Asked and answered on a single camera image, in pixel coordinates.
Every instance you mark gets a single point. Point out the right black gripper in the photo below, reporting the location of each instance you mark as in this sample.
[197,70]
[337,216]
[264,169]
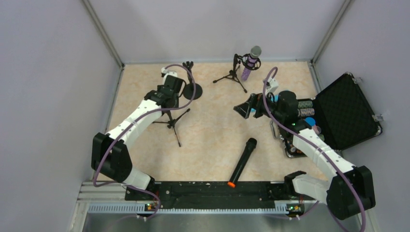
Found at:
[255,107]

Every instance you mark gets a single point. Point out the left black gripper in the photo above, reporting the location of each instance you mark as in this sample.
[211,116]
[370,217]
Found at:
[179,87]

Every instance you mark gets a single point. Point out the round base clamp stand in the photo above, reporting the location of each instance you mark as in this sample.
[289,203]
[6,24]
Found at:
[191,89]

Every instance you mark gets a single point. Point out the tripod stand with clip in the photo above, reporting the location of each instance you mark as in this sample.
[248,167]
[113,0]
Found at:
[171,123]

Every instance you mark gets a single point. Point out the tripod stand with shock mount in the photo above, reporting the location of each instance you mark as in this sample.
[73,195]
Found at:
[233,76]

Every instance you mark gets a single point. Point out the purple glitter microphone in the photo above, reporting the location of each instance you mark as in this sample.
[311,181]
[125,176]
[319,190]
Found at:
[251,62]

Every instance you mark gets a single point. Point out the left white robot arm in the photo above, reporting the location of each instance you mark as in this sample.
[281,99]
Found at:
[110,151]

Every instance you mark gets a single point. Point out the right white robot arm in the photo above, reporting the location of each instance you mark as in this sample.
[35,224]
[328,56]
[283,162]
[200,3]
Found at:
[348,190]

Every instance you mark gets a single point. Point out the blue plastic tube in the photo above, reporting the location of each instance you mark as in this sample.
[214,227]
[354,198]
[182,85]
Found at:
[270,102]

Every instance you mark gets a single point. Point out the black microphone orange end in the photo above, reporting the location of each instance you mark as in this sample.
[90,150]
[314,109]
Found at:
[249,148]

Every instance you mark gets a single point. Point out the poker chip stacks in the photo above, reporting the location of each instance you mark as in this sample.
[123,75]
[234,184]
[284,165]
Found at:
[305,109]

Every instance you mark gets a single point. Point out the open black carrying case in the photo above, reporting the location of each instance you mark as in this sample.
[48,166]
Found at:
[343,117]

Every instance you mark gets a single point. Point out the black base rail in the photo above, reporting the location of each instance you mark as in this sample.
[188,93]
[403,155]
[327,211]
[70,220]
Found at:
[217,195]

